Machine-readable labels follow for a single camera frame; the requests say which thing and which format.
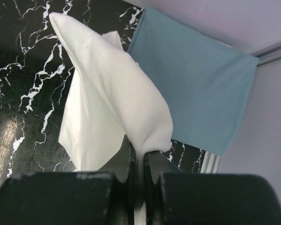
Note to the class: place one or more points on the folded blue t shirt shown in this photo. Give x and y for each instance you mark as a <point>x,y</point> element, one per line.
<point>205,83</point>

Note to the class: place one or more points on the white printed t shirt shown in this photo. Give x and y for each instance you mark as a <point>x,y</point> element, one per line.
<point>110,97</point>

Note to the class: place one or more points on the black marble pattern mat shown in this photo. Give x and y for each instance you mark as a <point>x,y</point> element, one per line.
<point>36,74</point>

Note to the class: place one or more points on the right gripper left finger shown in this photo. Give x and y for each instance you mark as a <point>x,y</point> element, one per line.
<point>103,197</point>

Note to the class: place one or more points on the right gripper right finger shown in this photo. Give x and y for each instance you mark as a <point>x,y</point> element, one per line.
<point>177,198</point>

